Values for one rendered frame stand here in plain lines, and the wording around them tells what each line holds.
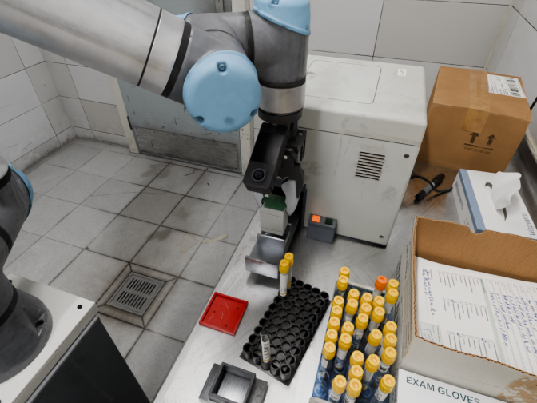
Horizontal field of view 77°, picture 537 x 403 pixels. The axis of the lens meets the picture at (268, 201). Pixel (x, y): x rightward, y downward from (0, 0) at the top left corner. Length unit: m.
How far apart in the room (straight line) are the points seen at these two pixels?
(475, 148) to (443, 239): 0.43
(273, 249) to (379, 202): 0.23
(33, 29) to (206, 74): 0.14
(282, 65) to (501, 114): 0.67
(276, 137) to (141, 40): 0.27
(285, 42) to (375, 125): 0.23
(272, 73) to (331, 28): 1.46
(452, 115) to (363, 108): 0.44
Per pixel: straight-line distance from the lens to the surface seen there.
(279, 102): 0.51
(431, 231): 0.68
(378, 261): 0.75
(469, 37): 1.94
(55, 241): 2.30
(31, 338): 0.67
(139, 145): 2.80
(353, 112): 0.61
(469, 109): 1.02
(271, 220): 0.64
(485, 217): 0.86
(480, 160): 1.09
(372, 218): 0.73
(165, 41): 0.34
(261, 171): 0.51
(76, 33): 0.34
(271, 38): 0.48
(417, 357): 0.54
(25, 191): 0.71
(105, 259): 2.06
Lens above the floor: 1.43
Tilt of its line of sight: 41 degrees down
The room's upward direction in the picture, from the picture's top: straight up
